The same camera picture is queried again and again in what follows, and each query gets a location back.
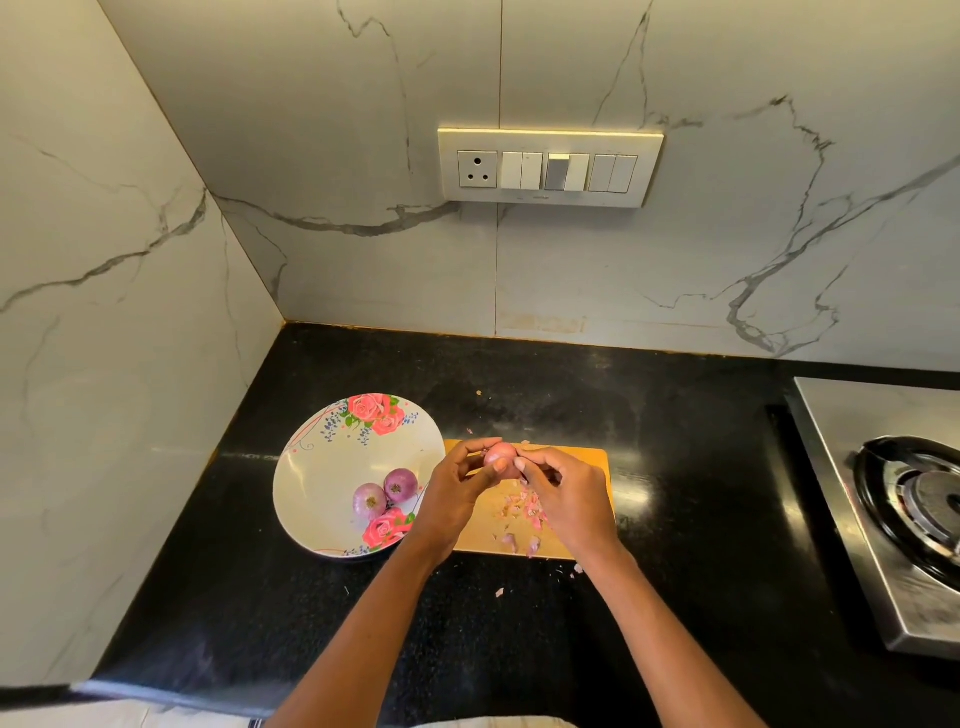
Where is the person's left hand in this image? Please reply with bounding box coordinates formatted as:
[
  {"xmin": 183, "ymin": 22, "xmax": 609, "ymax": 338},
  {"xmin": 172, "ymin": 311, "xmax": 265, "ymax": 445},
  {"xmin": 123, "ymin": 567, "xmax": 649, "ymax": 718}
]
[{"xmin": 405, "ymin": 438, "xmax": 506, "ymax": 569}]

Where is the person's right hand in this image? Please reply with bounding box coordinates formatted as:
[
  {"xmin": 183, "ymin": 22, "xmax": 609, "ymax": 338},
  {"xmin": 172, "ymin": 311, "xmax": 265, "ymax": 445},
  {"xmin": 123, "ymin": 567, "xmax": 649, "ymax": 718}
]
[{"xmin": 514, "ymin": 445, "xmax": 626, "ymax": 572}]

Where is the pile of onion peels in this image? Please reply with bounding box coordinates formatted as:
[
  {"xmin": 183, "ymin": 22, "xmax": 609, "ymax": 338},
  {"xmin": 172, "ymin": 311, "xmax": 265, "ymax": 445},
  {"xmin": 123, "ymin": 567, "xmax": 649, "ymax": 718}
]
[{"xmin": 487, "ymin": 477, "xmax": 557, "ymax": 602}]

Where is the person's right forearm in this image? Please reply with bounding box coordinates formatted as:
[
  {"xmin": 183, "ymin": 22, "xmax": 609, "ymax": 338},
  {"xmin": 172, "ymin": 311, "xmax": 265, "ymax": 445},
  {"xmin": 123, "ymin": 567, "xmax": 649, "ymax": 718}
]
[{"xmin": 579, "ymin": 543, "xmax": 767, "ymax": 728}]

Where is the person's left forearm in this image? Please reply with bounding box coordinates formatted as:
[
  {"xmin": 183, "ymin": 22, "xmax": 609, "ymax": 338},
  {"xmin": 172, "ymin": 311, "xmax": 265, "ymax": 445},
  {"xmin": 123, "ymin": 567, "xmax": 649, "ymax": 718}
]
[{"xmin": 267, "ymin": 540, "xmax": 455, "ymax": 728}]

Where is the wooden cutting board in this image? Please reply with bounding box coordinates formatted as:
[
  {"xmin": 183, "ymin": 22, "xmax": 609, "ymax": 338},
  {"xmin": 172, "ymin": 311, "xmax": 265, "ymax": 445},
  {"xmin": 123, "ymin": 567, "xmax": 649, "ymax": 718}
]
[{"xmin": 444, "ymin": 439, "xmax": 614, "ymax": 561}]

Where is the black stone countertop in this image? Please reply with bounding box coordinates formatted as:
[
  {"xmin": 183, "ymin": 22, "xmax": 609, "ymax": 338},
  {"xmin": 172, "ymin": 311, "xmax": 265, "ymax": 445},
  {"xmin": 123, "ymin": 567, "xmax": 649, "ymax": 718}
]
[{"xmin": 90, "ymin": 322, "xmax": 960, "ymax": 728}]

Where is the white floral plate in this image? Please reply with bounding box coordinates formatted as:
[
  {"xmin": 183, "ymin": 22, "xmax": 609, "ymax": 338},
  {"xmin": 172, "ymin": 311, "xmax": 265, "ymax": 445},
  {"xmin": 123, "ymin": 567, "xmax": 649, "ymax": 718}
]
[{"xmin": 273, "ymin": 393, "xmax": 447, "ymax": 560}]

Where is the beige striped garment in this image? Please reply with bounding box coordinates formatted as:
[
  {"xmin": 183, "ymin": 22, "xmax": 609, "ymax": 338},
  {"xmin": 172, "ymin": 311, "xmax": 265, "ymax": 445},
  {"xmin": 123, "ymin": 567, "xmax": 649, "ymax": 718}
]
[{"xmin": 412, "ymin": 715, "xmax": 579, "ymax": 728}]

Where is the stainless steel gas stove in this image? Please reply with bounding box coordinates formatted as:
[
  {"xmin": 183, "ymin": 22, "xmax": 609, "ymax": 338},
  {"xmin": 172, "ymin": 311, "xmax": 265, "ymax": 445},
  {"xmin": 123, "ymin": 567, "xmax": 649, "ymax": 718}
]
[{"xmin": 783, "ymin": 375, "xmax": 960, "ymax": 662}]

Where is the black stove burner grate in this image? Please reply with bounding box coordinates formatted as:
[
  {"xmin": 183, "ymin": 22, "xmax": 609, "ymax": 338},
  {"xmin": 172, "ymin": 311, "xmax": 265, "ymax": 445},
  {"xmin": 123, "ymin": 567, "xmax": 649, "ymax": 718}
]
[{"xmin": 855, "ymin": 435, "xmax": 960, "ymax": 590}]

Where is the white wall switch panel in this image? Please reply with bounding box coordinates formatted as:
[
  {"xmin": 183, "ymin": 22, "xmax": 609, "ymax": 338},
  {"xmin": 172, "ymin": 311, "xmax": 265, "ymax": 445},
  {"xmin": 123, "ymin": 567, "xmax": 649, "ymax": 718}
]
[{"xmin": 438, "ymin": 126, "xmax": 665, "ymax": 210}]

